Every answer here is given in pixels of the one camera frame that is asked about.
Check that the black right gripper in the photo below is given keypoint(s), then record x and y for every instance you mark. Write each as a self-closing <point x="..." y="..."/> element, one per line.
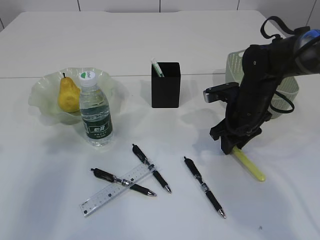
<point x="236" y="131"/>

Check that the yellow utility knife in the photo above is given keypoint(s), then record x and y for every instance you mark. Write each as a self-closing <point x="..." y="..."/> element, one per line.
<point x="249" y="165"/>

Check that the black pen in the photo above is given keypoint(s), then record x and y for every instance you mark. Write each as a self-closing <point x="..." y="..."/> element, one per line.
<point x="204" y="187"/>
<point x="101" y="174"/>
<point x="143" y="158"/>

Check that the teal utility knife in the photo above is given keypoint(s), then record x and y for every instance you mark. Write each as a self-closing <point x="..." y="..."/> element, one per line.
<point x="156" y="67"/>

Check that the clear water bottle green label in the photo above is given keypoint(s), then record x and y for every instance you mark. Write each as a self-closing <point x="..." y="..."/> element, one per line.
<point x="94" y="109"/>

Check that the clear plastic ruler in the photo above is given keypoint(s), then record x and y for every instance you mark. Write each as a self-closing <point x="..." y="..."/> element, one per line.
<point x="113" y="190"/>

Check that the yellow pear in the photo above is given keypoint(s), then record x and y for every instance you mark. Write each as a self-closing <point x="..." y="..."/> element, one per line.
<point x="69" y="95"/>

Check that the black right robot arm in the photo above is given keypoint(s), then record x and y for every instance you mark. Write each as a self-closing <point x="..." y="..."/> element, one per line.
<point x="264" y="67"/>

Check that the pale green plastic basket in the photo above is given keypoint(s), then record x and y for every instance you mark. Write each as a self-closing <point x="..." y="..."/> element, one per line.
<point x="234" y="73"/>

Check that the black square pen holder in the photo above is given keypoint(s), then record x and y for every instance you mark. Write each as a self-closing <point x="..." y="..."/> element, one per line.
<point x="165" y="91"/>

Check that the pale green wavy glass plate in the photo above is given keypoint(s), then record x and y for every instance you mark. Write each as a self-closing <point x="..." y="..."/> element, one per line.
<point x="56" y="95"/>

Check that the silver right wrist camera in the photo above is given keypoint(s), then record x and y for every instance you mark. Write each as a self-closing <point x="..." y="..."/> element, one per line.
<point x="226" y="92"/>

